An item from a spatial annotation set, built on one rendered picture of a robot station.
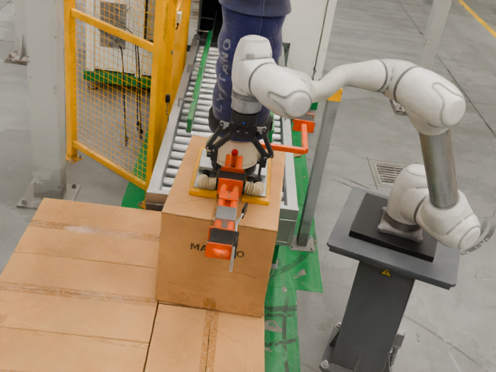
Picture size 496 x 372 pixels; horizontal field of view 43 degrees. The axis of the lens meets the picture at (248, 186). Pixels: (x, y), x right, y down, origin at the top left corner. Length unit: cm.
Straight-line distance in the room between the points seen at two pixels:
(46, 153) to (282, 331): 166
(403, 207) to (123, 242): 114
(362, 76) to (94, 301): 124
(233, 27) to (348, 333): 147
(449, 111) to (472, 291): 199
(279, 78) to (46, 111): 219
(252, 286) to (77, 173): 214
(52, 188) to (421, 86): 247
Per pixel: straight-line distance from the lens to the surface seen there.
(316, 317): 324
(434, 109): 192
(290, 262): 355
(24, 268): 254
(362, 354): 293
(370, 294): 271
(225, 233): 180
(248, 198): 222
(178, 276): 229
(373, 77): 198
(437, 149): 209
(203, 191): 223
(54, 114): 359
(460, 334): 346
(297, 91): 155
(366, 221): 259
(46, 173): 379
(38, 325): 231
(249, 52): 168
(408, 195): 246
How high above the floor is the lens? 215
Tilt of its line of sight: 31 degrees down
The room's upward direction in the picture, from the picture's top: 9 degrees clockwise
